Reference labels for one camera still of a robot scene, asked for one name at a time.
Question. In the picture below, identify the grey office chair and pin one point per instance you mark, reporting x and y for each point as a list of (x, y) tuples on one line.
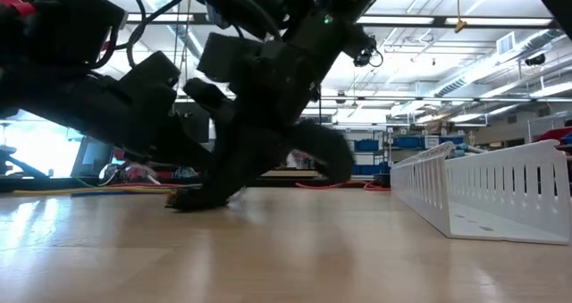
[(94, 157)]

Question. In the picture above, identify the black ceiling device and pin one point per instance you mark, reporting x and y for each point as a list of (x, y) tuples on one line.
[(535, 60)]

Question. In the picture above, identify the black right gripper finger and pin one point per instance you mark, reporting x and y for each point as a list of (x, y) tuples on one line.
[(223, 178), (330, 151)]

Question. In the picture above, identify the black chair base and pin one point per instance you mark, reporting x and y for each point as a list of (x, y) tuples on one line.
[(18, 164)]

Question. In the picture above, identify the blue storage bin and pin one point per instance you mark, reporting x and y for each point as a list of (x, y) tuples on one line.
[(409, 142), (366, 145)]

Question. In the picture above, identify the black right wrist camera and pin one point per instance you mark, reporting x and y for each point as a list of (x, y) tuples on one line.
[(228, 57)]

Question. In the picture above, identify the silver ceiling air duct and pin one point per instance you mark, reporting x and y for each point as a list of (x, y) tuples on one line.
[(491, 66)]

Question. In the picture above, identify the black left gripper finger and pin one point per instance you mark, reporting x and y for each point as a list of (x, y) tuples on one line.
[(187, 151)]

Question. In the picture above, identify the black overhead camera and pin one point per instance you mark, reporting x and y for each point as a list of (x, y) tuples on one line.
[(368, 55)]

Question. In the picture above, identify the yellow hanging connector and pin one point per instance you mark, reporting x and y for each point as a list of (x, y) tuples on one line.
[(460, 25)]

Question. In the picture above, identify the red storage bin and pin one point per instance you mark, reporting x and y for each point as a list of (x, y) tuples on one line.
[(554, 135)]

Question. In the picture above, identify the black overhead light beam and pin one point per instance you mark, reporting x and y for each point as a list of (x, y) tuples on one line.
[(440, 20)]

